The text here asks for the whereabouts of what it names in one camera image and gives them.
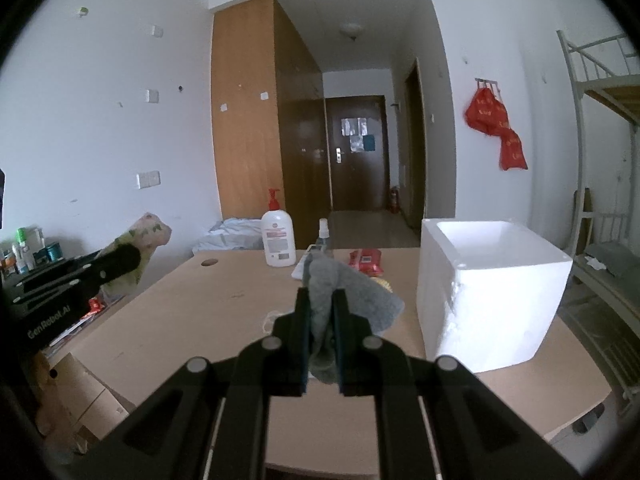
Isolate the grey cloth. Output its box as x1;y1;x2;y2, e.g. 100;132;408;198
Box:
302;252;405;383

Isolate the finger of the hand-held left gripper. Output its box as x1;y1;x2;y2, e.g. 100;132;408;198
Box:
65;242;142;287

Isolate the cardboard box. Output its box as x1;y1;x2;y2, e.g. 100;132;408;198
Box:
30;352;136;453

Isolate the dark brown entrance door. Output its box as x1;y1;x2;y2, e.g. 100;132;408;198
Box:
325;95;391;212

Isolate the dark brown side door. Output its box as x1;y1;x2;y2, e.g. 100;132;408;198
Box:
404;57;427;228

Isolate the brown wooden board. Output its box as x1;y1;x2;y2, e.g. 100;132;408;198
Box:
570;187;596;256

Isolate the stack of magazines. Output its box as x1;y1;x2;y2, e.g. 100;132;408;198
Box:
50;295;126;346

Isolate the white lotion bottle red pump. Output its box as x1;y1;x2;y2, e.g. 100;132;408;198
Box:
261;188;297;267

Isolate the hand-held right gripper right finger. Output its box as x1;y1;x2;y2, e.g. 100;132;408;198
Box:
331;287;583;480

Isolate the row of toiletry bottles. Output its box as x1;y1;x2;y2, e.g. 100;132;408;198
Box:
0;227;63;278

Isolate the white foam box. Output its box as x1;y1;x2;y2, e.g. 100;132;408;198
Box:
416;218;574;374

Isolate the grey bedding on bunk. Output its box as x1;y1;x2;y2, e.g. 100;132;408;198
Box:
582;240;640;278

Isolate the floral pillow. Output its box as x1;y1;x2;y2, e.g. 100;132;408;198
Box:
102;212;172;296

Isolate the red plastic bag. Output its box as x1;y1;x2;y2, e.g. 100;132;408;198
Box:
465;87;507;137
500;130;529;171

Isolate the red wet wipes packet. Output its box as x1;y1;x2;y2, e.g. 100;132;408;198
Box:
347;248;385;278

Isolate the metal bunk bed frame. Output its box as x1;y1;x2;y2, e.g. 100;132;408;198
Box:
556;30;640;411

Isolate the clear spray bottle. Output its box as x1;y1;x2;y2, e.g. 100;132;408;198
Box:
314;218;333;256

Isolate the wooden wardrobe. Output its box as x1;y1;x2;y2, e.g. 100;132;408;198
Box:
211;0;331;221

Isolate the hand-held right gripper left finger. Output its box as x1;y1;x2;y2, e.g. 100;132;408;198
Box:
70;287;313;480

